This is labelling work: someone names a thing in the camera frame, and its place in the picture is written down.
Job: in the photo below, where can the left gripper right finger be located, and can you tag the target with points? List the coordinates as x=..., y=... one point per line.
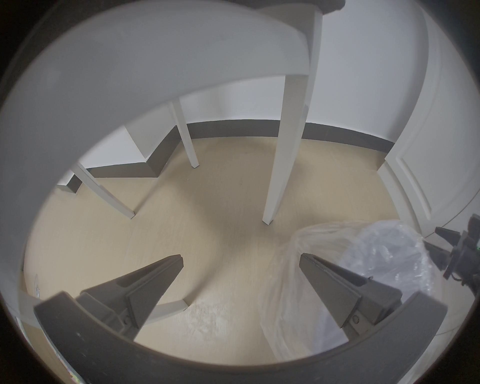
x=345, y=296

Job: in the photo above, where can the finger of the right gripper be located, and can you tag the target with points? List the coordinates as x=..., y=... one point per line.
x=440, y=258
x=450, y=236

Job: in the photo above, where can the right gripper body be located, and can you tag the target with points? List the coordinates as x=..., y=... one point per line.
x=462, y=257

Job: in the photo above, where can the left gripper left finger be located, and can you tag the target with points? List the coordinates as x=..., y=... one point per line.
x=142, y=296

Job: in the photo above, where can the clear plastic bag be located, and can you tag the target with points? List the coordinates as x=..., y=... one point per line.
x=285, y=270

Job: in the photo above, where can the white trash bin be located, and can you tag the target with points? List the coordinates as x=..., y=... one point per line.
x=330, y=337

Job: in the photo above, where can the white wardrobe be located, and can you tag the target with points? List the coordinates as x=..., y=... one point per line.
x=442, y=150

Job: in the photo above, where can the grey and white chair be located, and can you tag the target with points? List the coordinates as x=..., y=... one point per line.
x=150, y=56

